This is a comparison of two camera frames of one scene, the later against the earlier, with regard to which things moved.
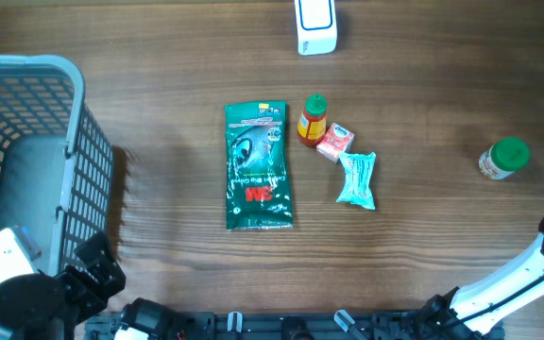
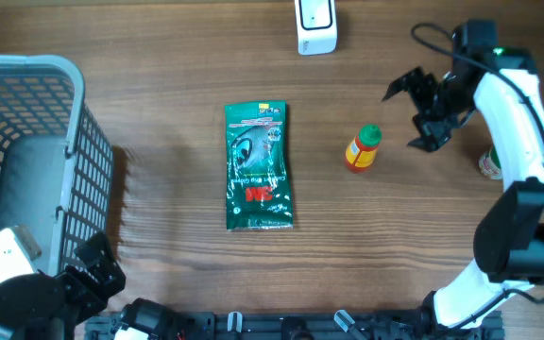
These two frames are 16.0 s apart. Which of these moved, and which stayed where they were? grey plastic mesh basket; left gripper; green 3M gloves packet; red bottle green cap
Moved: red bottle green cap
Stayed: left gripper; green 3M gloves packet; grey plastic mesh basket
